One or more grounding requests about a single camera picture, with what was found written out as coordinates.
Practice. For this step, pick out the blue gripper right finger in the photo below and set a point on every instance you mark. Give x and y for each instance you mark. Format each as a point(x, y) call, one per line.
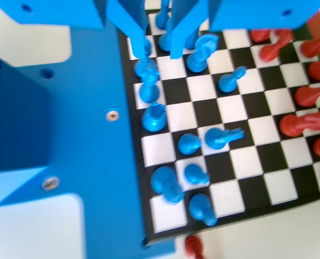
point(180, 27)

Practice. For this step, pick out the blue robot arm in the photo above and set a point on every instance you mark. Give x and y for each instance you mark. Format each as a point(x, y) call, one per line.
point(14, 113)

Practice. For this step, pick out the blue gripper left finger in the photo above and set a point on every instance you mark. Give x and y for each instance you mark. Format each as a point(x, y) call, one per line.
point(130, 21)

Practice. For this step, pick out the blue chess rook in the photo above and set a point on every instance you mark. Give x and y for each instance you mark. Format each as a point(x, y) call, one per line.
point(153, 120)

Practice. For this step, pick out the blue chess pawn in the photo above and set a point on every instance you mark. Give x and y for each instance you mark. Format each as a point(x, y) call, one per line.
point(192, 40)
point(162, 19)
point(188, 144)
point(227, 83)
point(201, 207)
point(165, 41)
point(193, 174)

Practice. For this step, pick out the chessboard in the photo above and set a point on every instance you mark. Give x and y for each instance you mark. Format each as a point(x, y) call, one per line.
point(230, 167)

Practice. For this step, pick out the blue chess knight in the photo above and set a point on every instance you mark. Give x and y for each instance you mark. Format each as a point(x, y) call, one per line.
point(198, 58)

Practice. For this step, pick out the red chess bishop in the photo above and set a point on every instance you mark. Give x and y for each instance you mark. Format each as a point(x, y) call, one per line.
point(308, 95)
point(312, 47)

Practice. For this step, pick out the blue base mounting plate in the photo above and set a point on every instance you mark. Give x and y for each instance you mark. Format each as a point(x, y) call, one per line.
point(95, 135)

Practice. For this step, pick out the red chess rook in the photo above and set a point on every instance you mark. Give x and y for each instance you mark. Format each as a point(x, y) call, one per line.
point(317, 24)

